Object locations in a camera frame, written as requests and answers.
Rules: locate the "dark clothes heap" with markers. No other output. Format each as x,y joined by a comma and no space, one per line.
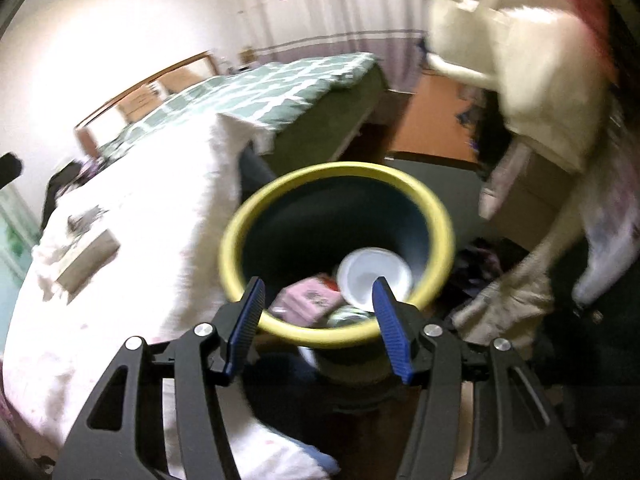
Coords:
60,185

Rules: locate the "pink packet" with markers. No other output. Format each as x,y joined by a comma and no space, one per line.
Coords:
310,300

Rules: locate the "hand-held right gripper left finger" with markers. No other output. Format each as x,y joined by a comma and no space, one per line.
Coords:
247,317

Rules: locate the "sliding glass door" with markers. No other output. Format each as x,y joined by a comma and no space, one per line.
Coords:
10,240

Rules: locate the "round grey stool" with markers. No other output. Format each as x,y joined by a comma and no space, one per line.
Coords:
350,394

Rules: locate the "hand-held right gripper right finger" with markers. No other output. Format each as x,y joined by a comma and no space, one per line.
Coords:
392,330

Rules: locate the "brown pillow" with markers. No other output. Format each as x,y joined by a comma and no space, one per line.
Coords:
140,103

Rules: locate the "yellow rimmed dark bin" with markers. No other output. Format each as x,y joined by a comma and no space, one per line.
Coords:
320,220

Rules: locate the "cream puffer jacket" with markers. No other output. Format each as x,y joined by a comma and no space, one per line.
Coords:
540,85

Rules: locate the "white dotted tablecloth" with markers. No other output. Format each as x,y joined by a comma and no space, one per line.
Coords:
150,240

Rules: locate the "pale hanging garment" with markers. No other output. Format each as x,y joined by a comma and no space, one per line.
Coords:
505,295

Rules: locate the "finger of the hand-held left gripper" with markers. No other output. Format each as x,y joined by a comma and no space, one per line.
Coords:
10,169

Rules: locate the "green checked duvet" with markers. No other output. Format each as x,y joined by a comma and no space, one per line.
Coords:
260,90

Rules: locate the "pale pink curtain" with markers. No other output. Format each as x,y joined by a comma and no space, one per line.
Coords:
325,10

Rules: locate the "wooden bed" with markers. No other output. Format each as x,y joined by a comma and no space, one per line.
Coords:
320,130

